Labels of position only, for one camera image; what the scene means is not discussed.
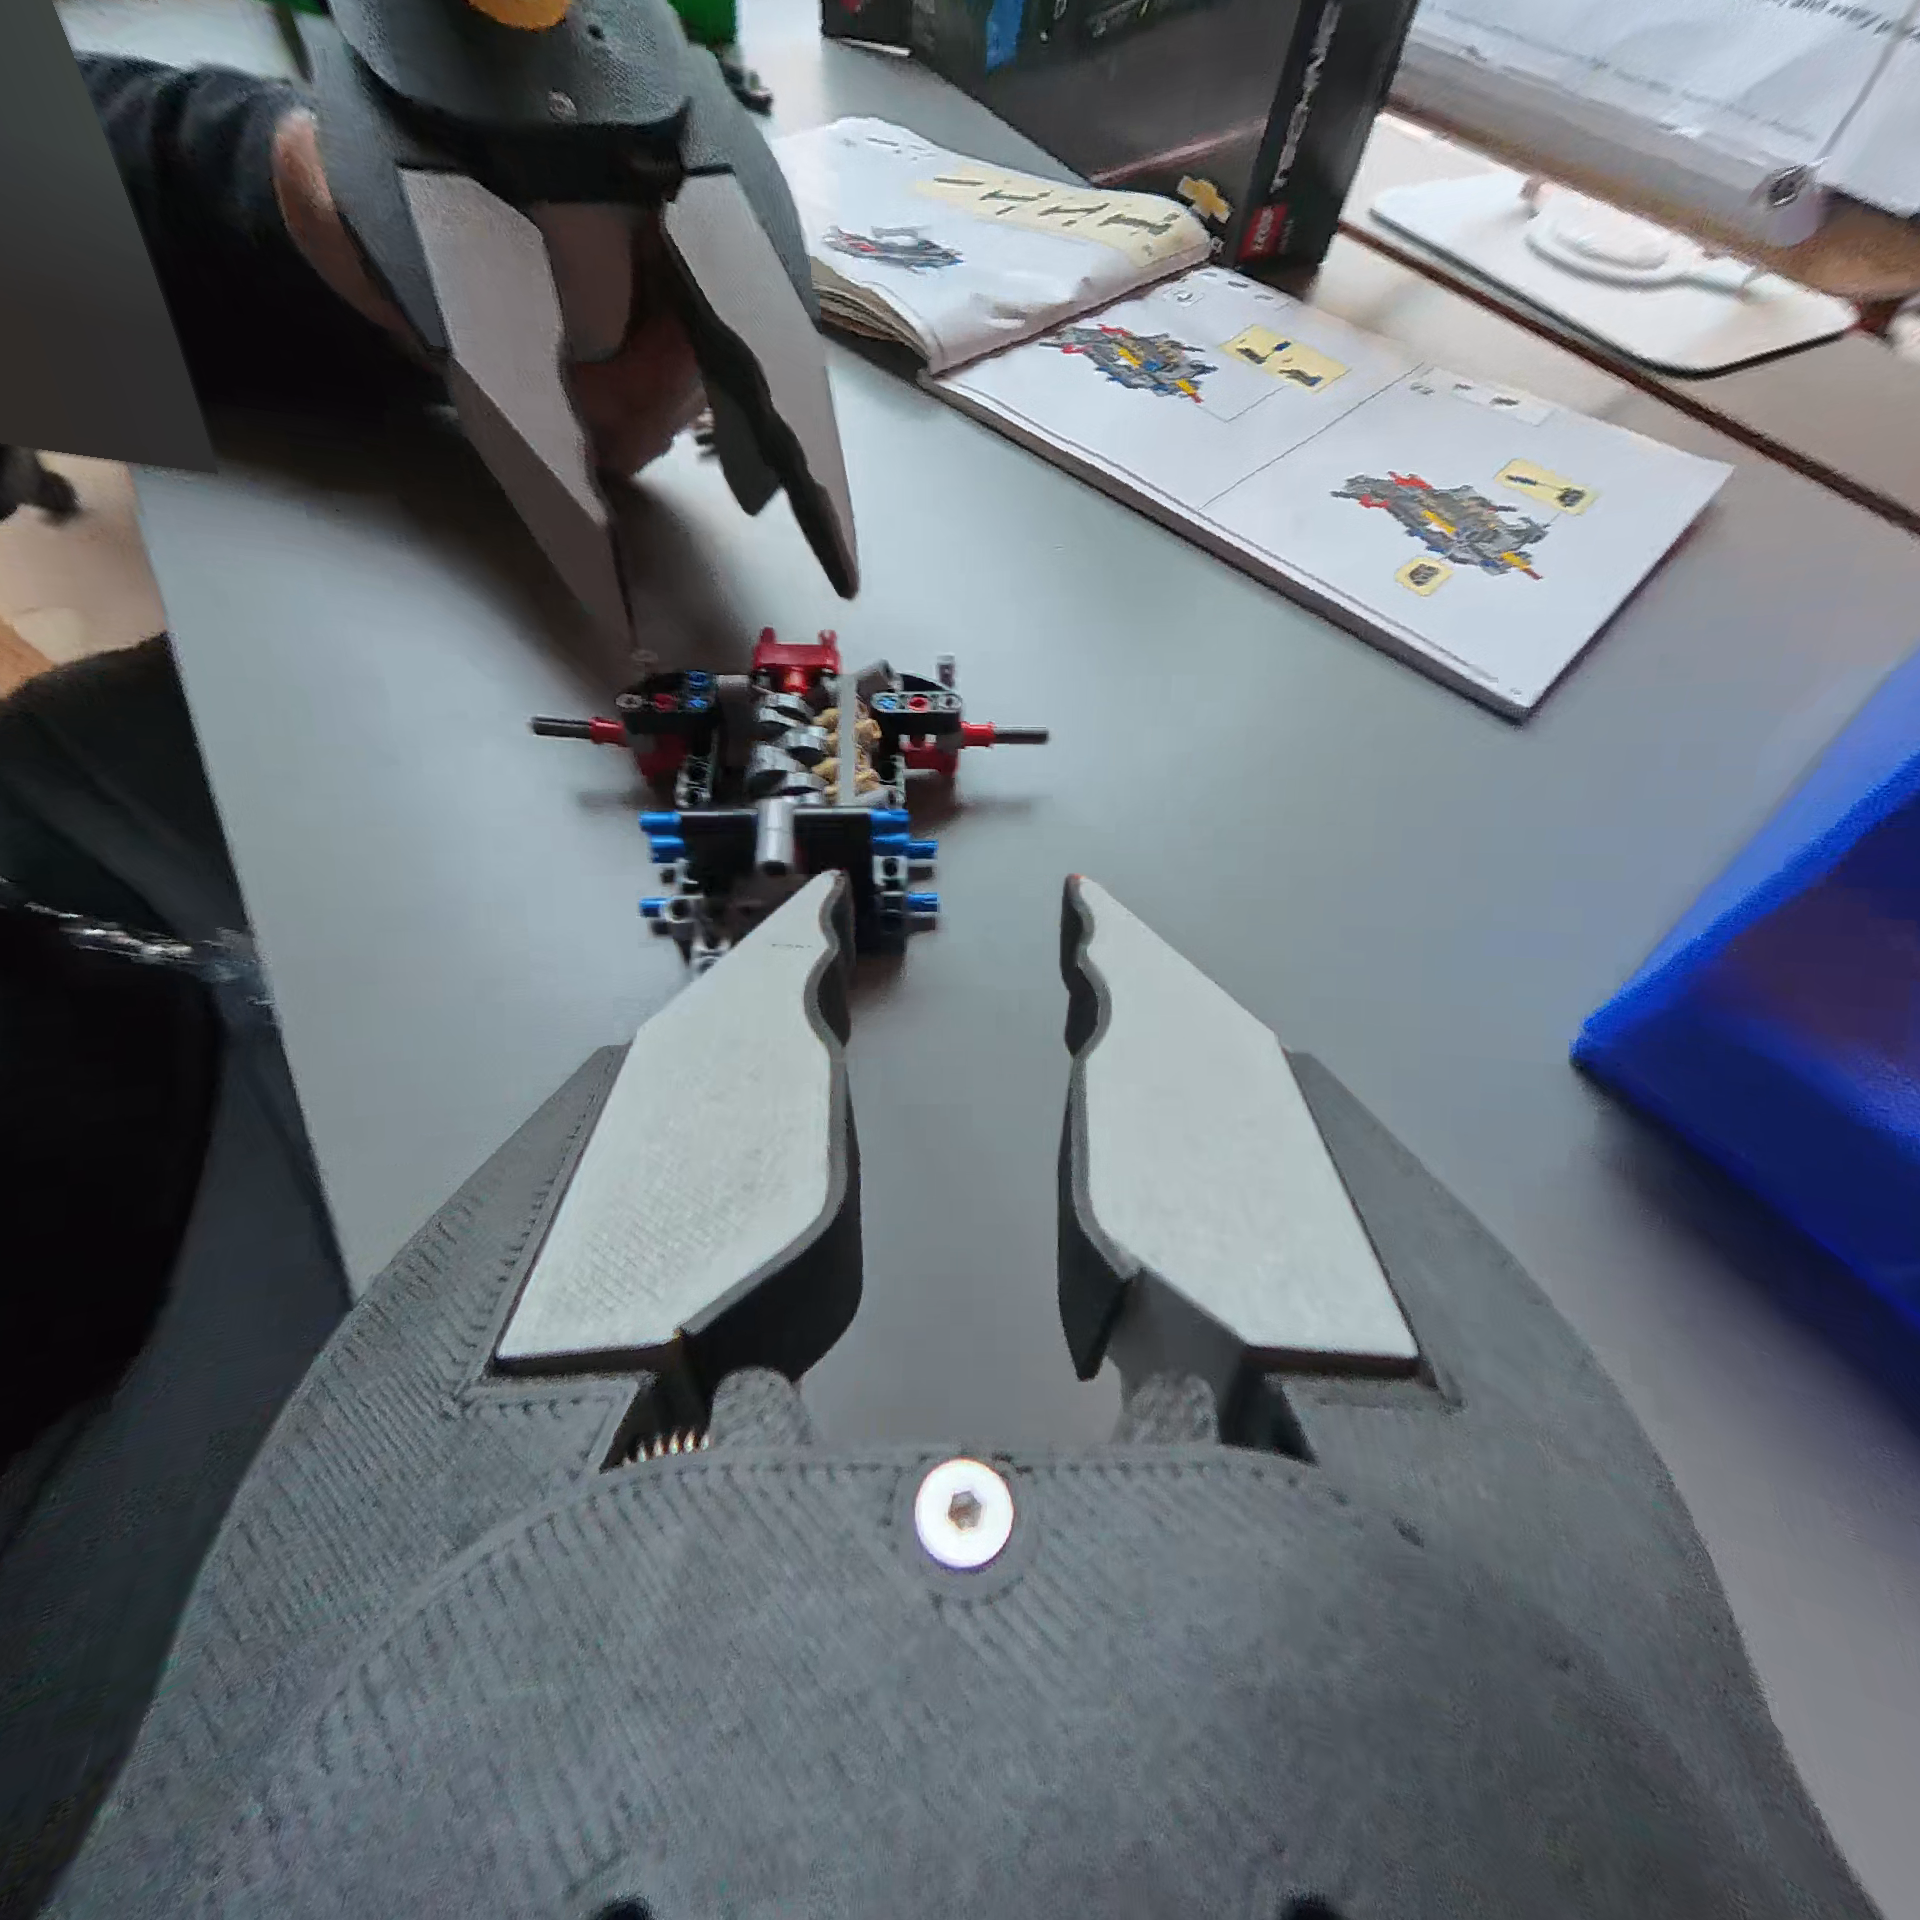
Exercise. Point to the person's dark clothing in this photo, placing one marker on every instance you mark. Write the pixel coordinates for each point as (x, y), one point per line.
(104, 1125)

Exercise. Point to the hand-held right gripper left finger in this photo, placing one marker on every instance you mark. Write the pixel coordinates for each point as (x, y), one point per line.
(682, 1171)

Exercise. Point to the person's left forearm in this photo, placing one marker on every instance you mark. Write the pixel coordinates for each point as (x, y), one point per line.
(224, 194)

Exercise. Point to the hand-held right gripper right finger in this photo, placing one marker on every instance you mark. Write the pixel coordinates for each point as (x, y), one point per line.
(1231, 1185)

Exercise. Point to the black lego set box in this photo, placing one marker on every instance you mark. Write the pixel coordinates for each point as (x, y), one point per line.
(1200, 104)

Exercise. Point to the open instruction booklet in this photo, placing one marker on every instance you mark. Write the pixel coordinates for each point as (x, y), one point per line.
(1320, 450)

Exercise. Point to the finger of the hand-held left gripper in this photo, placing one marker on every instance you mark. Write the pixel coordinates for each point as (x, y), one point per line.
(802, 374)
(518, 344)

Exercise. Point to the green object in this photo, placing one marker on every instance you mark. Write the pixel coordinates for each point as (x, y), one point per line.
(717, 38)

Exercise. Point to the blue plastic bin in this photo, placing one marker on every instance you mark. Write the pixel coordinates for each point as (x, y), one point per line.
(1784, 1021)

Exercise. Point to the person's left hand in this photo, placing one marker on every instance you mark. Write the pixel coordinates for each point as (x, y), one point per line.
(639, 352)

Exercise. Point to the white plastic tray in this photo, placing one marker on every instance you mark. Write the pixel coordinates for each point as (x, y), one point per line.
(1620, 271)

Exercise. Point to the partly built lego model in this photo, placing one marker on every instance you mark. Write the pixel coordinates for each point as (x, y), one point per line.
(789, 781)

